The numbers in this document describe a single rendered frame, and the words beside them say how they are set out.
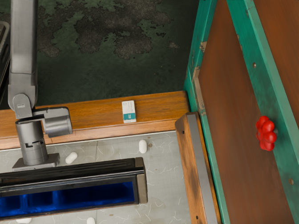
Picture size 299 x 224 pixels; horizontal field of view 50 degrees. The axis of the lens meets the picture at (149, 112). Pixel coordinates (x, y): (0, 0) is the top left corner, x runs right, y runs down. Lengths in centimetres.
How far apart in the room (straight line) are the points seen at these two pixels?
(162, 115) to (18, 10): 46
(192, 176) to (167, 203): 12
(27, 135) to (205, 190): 43
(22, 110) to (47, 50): 134
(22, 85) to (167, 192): 45
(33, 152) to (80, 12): 155
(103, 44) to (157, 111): 118
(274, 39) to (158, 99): 57
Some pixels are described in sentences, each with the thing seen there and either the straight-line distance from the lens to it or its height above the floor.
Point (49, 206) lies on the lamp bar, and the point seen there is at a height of 107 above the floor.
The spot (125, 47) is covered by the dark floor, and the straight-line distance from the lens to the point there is 203.
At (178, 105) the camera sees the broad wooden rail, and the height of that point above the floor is 76.
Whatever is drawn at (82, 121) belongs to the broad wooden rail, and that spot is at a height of 76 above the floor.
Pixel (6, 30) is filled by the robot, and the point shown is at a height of 34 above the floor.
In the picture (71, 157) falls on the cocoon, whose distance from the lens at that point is 91.
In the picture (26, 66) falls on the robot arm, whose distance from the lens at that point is 78.
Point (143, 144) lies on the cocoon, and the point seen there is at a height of 76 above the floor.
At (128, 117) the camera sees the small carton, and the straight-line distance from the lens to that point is 91.
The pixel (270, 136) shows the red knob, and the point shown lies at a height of 126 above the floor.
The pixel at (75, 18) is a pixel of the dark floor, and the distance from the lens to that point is 222.
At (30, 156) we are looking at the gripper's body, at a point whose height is 87.
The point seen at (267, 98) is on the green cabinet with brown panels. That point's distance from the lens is 44.
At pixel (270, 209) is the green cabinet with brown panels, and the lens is 52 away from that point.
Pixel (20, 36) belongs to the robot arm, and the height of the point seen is 104.
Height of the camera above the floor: 161
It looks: 64 degrees down
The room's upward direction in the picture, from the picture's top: straight up
